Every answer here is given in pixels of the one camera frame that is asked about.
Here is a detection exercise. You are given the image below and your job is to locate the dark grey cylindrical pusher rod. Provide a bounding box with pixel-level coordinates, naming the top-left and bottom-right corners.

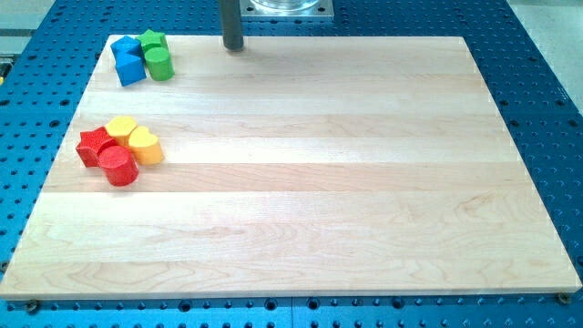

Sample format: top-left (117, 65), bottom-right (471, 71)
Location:
top-left (219, 0), bottom-right (244, 51)

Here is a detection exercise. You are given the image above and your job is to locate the blue perforated table plate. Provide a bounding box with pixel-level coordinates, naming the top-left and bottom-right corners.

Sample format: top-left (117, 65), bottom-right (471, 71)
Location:
top-left (1, 1), bottom-right (582, 327)

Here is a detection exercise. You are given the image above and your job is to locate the green star block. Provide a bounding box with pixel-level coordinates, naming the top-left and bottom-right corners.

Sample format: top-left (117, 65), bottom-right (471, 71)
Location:
top-left (135, 29), bottom-right (169, 54)

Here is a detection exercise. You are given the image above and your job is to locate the red cylinder block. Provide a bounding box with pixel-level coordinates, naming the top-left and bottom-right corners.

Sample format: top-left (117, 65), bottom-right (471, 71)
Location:
top-left (97, 146), bottom-right (139, 187)

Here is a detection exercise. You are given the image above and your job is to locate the green cylinder block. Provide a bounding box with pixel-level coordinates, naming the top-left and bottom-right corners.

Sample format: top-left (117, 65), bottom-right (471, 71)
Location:
top-left (145, 47), bottom-right (175, 81)

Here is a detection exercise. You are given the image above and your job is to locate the yellow heart block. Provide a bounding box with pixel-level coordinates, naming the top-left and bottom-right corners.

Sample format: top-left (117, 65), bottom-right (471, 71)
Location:
top-left (128, 126), bottom-right (164, 165)

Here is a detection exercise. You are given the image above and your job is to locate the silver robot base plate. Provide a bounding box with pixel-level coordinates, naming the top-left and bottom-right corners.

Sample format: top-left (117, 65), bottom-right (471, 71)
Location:
top-left (240, 0), bottom-right (334, 21)

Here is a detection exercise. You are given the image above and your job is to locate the blue cube block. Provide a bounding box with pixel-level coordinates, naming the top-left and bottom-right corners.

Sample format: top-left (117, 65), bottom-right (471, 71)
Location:
top-left (110, 36), bottom-right (144, 59)

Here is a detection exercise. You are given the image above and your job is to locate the blue wedge block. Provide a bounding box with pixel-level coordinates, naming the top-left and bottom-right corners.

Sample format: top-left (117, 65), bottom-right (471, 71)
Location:
top-left (115, 53), bottom-right (146, 87)

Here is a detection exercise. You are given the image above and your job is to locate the light wooden board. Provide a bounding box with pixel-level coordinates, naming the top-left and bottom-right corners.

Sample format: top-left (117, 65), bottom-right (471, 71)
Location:
top-left (1, 36), bottom-right (581, 301)

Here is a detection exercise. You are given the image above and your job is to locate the yellow hexagon block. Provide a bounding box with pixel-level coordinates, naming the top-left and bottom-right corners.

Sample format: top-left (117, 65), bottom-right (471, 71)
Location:
top-left (105, 116), bottom-right (138, 147)

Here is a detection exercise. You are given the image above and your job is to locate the red star block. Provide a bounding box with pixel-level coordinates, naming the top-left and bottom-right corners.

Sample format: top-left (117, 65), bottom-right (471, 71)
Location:
top-left (76, 127), bottom-right (118, 168)

